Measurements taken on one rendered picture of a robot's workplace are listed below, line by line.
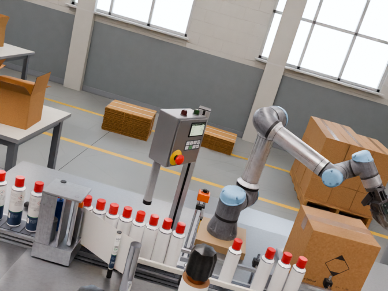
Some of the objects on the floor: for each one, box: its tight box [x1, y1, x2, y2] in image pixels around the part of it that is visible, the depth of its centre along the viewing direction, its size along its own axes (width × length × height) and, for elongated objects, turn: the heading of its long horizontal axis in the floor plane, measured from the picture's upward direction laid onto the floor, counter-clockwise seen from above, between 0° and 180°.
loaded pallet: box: [289, 116, 388, 229], centre depth 521 cm, size 120×83×89 cm
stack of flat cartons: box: [101, 99, 157, 141], centre depth 577 cm, size 64×53×31 cm
